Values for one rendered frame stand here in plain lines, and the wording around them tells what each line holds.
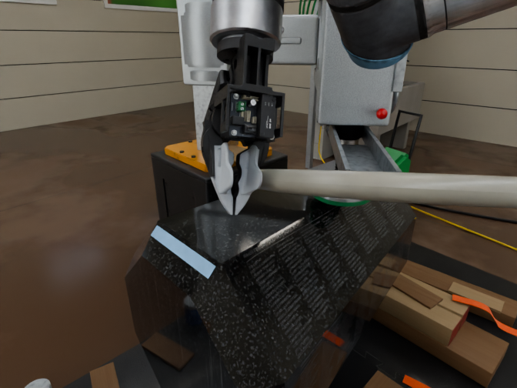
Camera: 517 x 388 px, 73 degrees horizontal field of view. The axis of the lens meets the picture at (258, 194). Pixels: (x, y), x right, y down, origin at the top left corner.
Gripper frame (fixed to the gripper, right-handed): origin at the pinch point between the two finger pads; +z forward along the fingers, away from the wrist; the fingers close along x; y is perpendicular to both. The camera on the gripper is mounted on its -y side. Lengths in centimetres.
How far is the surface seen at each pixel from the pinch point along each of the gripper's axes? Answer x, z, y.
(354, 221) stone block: 68, 9, -62
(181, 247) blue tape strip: 4, 17, -59
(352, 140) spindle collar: 58, -19, -52
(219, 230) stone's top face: 16, 12, -60
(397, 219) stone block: 95, 9, -68
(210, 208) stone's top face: 16, 7, -76
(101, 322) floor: -19, 76, -154
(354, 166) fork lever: 43, -9, -31
